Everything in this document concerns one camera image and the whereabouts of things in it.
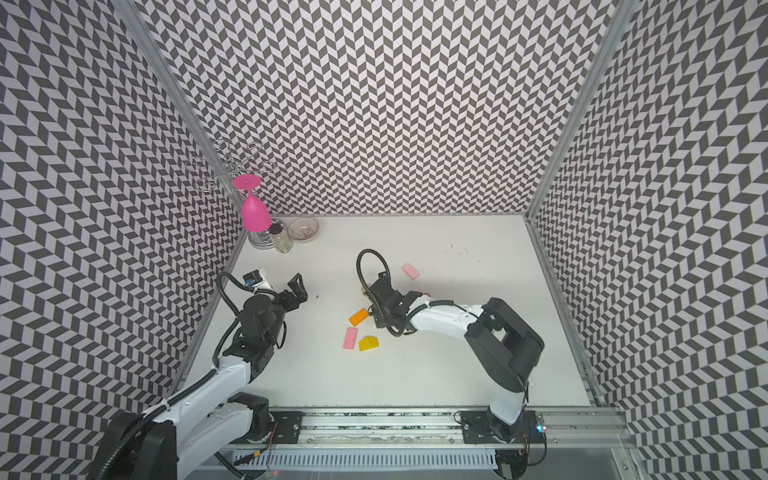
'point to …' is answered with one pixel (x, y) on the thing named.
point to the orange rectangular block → (359, 317)
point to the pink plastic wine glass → (255, 217)
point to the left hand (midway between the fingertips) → (289, 282)
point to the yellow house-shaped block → (368, 343)
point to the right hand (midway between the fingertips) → (392, 317)
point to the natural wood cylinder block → (363, 291)
